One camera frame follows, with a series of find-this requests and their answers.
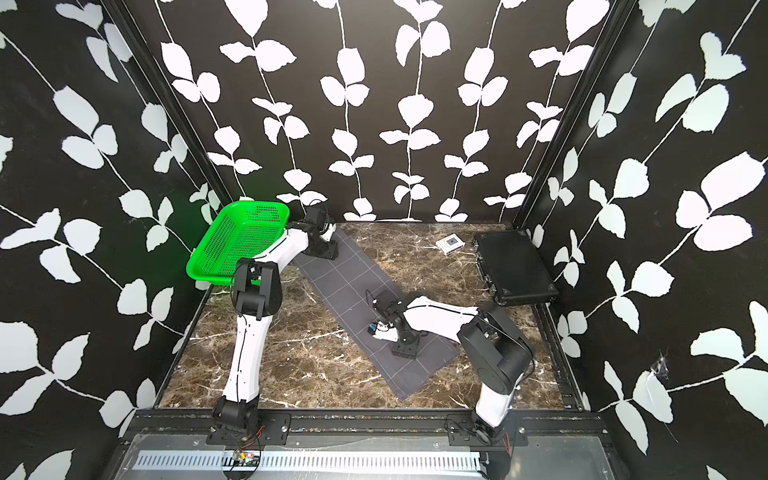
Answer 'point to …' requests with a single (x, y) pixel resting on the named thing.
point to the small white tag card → (450, 243)
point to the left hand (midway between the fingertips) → (332, 246)
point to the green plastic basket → (242, 230)
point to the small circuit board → (244, 459)
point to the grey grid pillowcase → (349, 281)
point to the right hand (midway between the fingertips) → (406, 338)
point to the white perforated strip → (310, 461)
